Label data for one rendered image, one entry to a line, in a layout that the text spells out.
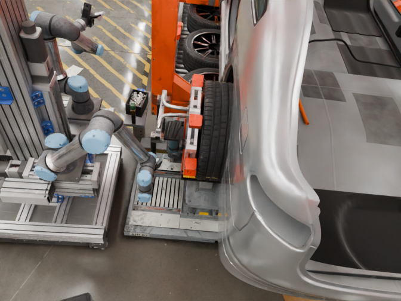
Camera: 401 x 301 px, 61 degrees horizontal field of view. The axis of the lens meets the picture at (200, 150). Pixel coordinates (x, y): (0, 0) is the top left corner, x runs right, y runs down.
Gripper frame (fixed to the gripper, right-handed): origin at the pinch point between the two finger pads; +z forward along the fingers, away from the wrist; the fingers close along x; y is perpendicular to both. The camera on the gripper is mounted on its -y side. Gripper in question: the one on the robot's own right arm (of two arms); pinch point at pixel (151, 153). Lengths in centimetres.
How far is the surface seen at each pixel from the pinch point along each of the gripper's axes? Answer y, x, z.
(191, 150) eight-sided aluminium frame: 12.1, -24.2, -4.7
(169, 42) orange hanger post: 38, -4, 65
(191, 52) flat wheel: -33, -19, 161
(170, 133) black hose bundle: 17.2, -11.0, 2.4
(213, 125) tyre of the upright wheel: 27.0, -35.1, 2.5
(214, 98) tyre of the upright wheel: 34, -35, 19
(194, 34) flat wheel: -33, -20, 194
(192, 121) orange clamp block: 30.5, -22.8, 0.8
